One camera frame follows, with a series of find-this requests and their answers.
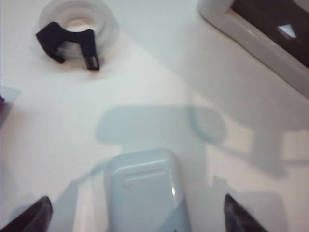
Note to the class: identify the clear tape roll black cutter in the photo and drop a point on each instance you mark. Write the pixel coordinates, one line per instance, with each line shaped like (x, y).
(62, 36)

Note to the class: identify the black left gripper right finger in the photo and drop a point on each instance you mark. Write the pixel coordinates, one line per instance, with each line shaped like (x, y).
(236, 220)

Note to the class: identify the white earphone case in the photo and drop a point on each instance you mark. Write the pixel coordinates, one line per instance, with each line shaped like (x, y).
(144, 193)

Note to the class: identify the white plastic drawer cabinet frame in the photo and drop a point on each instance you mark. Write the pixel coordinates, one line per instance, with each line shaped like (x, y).
(241, 36)

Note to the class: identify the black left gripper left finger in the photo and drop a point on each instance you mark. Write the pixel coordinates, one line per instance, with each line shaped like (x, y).
(36, 217)

